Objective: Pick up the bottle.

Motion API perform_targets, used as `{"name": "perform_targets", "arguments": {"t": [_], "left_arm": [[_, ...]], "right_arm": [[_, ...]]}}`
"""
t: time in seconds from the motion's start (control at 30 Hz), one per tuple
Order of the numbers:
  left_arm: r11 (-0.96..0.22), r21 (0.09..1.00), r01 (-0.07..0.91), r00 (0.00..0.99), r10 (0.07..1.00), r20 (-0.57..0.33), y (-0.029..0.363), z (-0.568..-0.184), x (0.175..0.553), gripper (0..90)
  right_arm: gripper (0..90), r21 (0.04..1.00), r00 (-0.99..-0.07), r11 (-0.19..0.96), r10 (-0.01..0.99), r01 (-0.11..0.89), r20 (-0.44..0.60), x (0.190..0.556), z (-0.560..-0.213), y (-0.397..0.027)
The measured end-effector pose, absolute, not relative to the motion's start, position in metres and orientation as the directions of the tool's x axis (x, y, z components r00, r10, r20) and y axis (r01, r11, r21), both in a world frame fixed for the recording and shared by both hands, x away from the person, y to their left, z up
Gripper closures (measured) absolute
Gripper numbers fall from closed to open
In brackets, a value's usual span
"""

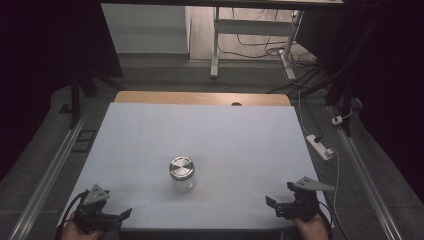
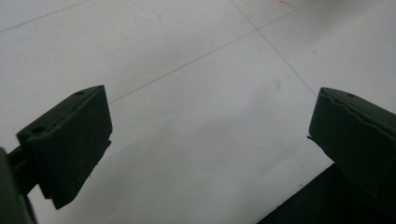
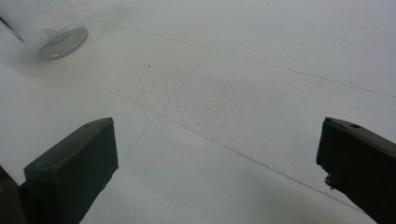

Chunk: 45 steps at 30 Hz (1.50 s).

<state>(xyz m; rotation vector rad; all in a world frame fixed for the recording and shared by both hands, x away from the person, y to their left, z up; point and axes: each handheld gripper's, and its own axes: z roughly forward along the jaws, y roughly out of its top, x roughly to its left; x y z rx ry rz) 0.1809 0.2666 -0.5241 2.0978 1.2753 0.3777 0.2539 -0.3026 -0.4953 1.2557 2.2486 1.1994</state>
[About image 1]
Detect wooden table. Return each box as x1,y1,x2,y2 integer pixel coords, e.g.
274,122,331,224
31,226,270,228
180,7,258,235
114,90,292,107

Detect thin white cable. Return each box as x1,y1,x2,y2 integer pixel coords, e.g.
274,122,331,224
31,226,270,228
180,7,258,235
297,90,351,240

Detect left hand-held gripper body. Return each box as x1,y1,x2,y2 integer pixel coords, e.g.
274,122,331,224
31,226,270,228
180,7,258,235
74,183,123,234

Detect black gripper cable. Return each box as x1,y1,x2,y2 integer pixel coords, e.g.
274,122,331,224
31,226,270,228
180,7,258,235
316,199,335,232
55,190,90,240

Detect white power strip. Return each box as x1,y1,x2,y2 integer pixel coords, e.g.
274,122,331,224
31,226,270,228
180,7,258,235
305,134,335,162

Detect clear glass dish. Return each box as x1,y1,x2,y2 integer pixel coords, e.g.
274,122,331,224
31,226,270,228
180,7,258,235
170,173,197,194

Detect black metal stand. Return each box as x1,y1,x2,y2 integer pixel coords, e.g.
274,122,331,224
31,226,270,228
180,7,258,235
59,64,118,130
323,64,356,138

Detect person's right hand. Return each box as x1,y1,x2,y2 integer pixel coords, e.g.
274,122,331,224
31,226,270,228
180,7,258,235
292,214,330,240

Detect tangle of black floor cables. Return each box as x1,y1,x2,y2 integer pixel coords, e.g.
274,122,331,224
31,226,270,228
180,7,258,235
218,8,331,96

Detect aluminium floor rail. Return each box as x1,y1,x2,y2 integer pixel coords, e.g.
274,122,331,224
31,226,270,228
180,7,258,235
327,105,405,240
7,108,93,240

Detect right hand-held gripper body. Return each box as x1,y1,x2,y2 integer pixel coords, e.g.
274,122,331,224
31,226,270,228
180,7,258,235
283,176,336,222

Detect person's left hand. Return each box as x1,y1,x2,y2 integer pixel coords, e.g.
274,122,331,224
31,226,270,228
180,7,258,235
61,213,102,240

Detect white desk frame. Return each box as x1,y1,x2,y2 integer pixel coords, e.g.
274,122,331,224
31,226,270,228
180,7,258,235
209,6,305,81

